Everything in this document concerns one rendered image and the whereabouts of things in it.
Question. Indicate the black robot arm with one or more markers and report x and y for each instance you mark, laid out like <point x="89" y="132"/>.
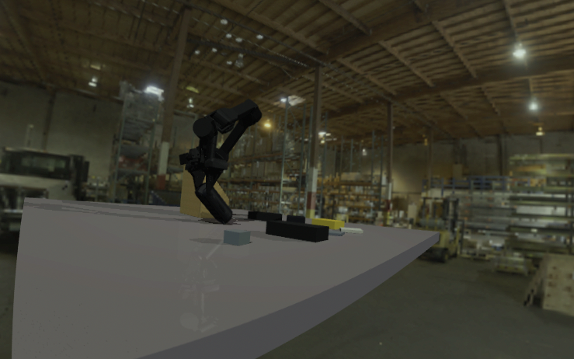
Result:
<point x="222" y="120"/>

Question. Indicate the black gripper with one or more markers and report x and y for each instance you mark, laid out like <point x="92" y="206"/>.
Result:
<point x="211" y="167"/>

